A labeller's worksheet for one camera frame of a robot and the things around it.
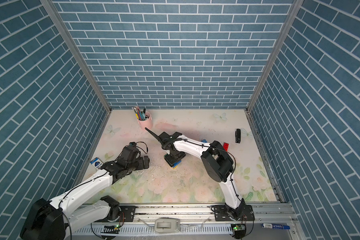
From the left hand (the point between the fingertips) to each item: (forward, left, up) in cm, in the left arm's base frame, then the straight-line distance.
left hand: (146, 161), depth 85 cm
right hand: (+2, -17, -5) cm, 17 cm away
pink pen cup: (+28, +4, +1) cm, 28 cm away
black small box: (+21, -59, -3) cm, 63 cm away
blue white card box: (+2, +32, -7) cm, 33 cm away
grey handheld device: (-30, -14, -5) cm, 34 cm away
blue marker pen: (-31, -65, -3) cm, 72 cm away
